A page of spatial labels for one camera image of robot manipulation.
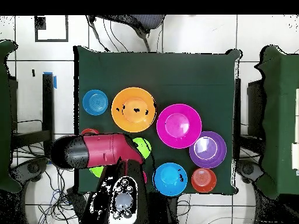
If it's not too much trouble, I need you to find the small green bowl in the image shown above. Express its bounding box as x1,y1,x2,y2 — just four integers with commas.
132,137,152,160

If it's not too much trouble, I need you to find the large green bowl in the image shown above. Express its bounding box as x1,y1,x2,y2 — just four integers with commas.
88,166,105,178

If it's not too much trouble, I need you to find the black chair base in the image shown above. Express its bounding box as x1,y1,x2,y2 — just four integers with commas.
235,159,265,185
10,157,50,183

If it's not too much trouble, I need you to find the large pink bowl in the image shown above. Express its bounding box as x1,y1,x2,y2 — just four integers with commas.
156,103,203,149

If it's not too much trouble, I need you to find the dark green tablecloth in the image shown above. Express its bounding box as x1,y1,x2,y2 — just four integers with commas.
73,45,241,195

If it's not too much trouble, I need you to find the tangle of cables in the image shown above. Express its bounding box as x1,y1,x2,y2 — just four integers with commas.
11,139,79,224

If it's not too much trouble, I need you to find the large orange bowl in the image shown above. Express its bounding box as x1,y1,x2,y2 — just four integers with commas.
111,87,157,133

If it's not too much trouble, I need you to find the black metal frame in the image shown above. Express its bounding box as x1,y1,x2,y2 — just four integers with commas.
10,73,55,159
233,78,266,155

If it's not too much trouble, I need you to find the blue cup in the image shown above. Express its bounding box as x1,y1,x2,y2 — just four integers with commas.
82,89,109,116

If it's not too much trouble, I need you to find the blue bowl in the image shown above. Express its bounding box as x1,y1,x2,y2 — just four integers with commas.
152,162,188,197

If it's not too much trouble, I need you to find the green cloth on side table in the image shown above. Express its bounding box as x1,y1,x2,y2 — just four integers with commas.
254,45,299,199
0,39,23,193

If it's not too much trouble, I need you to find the purple bowl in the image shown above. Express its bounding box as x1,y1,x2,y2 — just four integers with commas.
189,131,227,169

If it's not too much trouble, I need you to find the grey office chair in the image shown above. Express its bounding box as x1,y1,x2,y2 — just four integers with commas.
87,15,166,52

